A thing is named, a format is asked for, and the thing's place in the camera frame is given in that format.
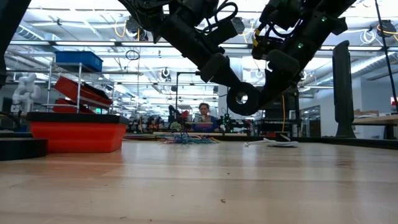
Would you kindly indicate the metal shelf rack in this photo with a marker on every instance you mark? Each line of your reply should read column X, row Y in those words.
column 80, row 90

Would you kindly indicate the black distant camera rig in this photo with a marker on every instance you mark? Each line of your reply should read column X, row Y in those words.
column 177, row 93

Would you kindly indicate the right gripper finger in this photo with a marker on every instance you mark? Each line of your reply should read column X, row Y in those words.
column 275, row 88

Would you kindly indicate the blue plastic bin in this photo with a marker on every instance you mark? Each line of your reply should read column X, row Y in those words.
column 79, row 60

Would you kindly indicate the black monitor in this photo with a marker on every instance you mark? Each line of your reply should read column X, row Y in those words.
column 276, row 109

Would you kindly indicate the black spool white label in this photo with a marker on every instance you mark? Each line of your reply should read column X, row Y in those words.
column 233, row 105

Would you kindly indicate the black upright post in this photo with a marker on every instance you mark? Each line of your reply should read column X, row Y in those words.
column 343, row 93

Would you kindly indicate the wooden side table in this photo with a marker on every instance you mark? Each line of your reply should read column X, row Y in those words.
column 373, row 119

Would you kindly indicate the person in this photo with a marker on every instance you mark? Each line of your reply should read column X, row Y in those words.
column 204, row 116

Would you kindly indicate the red plastic shelf bin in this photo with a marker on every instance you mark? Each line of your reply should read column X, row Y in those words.
column 63, row 107
column 71, row 88

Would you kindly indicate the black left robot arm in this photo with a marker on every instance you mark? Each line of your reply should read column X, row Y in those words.
column 146, row 9

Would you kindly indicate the black tape roll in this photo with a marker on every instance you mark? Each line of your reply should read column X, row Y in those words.
column 21, row 149

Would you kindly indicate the red square tray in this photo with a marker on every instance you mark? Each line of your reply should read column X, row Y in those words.
column 77, row 137

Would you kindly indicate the thin black pole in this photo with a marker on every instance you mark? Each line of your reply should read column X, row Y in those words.
column 390, row 67

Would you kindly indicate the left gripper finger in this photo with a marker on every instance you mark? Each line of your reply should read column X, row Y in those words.
column 230, row 77

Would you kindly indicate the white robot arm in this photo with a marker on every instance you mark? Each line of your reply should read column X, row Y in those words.
column 26, row 93

